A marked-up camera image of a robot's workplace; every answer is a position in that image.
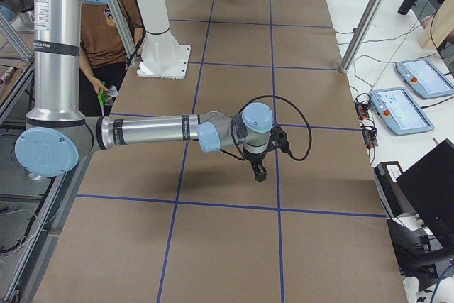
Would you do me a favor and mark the wooden board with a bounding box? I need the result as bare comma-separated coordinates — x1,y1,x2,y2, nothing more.
418,0,454,49

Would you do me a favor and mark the black box with label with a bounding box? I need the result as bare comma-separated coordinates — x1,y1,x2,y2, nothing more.
374,161,414,218

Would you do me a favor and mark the aluminium frame post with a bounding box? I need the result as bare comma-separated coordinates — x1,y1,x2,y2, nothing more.
339,0,384,74

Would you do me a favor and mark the green hand tool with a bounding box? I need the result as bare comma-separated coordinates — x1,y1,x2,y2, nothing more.
97,88,108,116

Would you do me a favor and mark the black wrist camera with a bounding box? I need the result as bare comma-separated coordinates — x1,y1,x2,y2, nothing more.
270,126,291,155

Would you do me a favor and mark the person in brown shirt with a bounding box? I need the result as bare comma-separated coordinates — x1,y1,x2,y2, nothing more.
79,4,128,116

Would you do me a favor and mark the near teach pendant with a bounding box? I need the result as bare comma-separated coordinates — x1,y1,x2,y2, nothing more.
370,87,434,136

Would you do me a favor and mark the black camera cable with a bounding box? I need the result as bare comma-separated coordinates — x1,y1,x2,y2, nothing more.
226,94,313,161

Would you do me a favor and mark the teach pendant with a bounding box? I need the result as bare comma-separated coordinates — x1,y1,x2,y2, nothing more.
370,87,434,136
396,59,453,99

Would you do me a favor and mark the far teach pendant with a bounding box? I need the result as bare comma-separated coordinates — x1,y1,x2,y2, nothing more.
396,59,453,99

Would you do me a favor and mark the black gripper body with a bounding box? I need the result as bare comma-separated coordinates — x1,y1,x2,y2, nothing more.
243,149,267,168

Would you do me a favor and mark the black laptop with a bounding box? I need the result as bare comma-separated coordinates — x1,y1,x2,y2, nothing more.
397,139,453,247

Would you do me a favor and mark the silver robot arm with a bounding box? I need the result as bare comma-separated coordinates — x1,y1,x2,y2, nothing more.
15,0,272,182

